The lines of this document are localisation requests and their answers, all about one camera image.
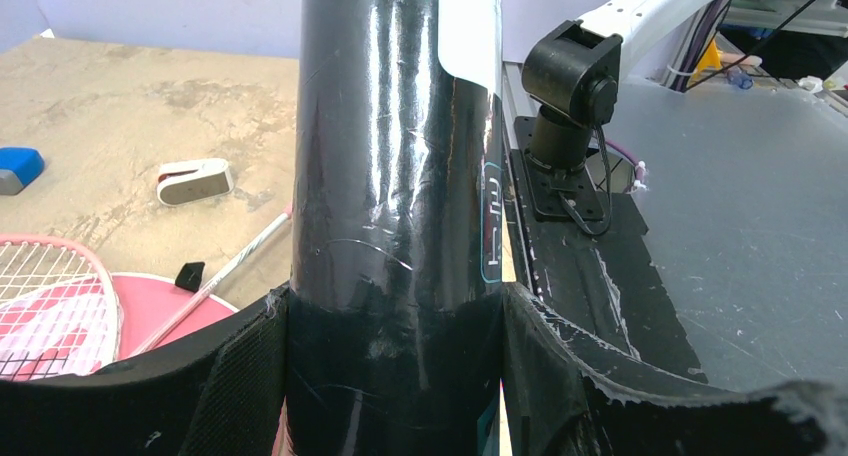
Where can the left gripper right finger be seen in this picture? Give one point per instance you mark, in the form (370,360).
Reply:
(568,392)

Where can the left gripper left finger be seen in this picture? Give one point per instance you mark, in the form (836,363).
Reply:
(216,391)

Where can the pink badminton racket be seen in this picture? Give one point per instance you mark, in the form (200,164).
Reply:
(207,289)
(30,261)

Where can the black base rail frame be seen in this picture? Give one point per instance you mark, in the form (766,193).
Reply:
(607,285)

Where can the pink racket cover bag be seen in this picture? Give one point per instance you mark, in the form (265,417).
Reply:
(159,304)

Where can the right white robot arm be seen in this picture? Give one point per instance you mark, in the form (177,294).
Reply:
(574,74)

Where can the white pink small clip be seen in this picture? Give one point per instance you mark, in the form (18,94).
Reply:
(188,181)

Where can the blue grey eraser block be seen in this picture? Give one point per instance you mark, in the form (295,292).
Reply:
(20,166)

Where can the black shuttlecock tube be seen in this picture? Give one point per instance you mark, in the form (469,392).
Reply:
(395,316)

